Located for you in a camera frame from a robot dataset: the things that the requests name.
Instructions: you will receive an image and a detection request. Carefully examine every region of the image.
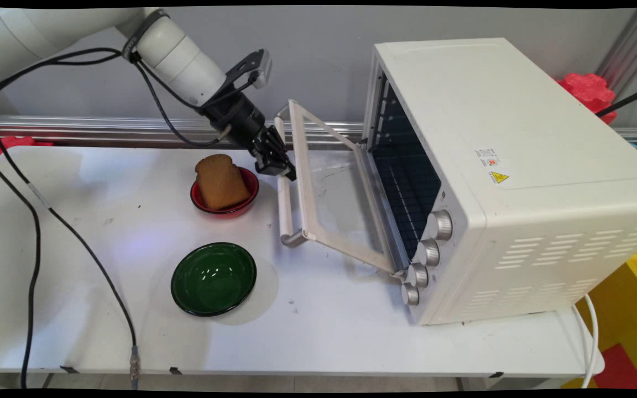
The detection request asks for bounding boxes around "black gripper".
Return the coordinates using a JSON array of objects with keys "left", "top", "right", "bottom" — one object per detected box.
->
[{"left": 199, "top": 91, "right": 297, "bottom": 182}]

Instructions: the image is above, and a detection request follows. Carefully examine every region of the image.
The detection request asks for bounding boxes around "red bowl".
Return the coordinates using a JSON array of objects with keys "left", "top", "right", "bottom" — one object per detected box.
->
[{"left": 190, "top": 166, "right": 260, "bottom": 218}]

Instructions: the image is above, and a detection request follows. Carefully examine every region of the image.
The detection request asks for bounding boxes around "brown bread slice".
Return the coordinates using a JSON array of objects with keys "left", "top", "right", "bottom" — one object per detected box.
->
[{"left": 195, "top": 154, "right": 251, "bottom": 211}]

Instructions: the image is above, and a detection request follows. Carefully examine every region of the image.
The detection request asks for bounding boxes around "green bowl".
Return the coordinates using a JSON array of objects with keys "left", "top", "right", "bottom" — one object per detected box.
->
[{"left": 171, "top": 242, "right": 258, "bottom": 317}]

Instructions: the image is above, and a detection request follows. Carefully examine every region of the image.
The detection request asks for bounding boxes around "large silver oven knob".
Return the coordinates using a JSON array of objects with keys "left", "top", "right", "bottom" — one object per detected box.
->
[{"left": 426, "top": 210, "right": 455, "bottom": 241}]

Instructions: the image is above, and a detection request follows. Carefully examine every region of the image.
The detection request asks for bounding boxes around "white toaster oven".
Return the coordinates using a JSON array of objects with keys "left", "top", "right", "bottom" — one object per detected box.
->
[{"left": 362, "top": 38, "right": 637, "bottom": 326}]

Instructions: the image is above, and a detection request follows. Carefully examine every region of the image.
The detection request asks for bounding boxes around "flat red plastic object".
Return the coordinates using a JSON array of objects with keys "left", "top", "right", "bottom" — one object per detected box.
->
[{"left": 0, "top": 134, "right": 54, "bottom": 170}]

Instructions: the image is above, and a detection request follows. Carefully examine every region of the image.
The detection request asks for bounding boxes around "large red plastic object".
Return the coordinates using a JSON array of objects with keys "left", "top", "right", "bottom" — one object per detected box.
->
[{"left": 558, "top": 73, "right": 618, "bottom": 125}]

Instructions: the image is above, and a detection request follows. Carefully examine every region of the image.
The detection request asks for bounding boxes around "black rod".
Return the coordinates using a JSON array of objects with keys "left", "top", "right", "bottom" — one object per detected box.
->
[{"left": 595, "top": 83, "right": 637, "bottom": 118}]

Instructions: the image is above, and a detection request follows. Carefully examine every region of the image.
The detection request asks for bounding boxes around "slanted aluminium profile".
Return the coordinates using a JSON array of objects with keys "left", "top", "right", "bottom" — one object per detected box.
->
[{"left": 595, "top": 8, "right": 637, "bottom": 98}]

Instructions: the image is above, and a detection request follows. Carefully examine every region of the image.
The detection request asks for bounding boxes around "yellow board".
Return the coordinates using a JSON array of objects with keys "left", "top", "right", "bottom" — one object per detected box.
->
[{"left": 561, "top": 239, "right": 637, "bottom": 390}]

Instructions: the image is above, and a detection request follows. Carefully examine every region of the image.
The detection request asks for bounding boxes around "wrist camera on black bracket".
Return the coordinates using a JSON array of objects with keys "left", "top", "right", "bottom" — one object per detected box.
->
[{"left": 223, "top": 48, "right": 273, "bottom": 93}]

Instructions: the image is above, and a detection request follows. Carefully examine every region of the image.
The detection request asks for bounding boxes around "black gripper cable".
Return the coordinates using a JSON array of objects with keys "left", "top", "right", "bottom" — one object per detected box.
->
[{"left": 129, "top": 53, "right": 234, "bottom": 149}]

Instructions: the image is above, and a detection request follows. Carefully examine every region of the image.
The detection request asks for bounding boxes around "wire oven rack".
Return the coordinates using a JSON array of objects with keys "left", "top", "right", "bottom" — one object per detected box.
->
[{"left": 373, "top": 152, "right": 442, "bottom": 261}]

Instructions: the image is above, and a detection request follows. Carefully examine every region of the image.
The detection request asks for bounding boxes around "horizontal aluminium rail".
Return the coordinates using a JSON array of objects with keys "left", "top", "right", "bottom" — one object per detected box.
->
[{"left": 0, "top": 114, "right": 637, "bottom": 151}]

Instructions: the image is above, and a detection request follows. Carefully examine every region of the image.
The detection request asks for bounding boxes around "black cable with metal connector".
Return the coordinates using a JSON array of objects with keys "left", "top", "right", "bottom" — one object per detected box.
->
[{"left": 0, "top": 150, "right": 142, "bottom": 391}]

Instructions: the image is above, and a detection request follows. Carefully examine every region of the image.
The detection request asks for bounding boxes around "thin black cable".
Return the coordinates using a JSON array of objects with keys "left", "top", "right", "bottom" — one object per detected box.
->
[{"left": 0, "top": 47, "right": 126, "bottom": 390}]

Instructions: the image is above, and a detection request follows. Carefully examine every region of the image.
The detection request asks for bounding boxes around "white power cord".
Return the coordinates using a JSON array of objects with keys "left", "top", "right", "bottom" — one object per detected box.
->
[{"left": 572, "top": 293, "right": 599, "bottom": 389}]

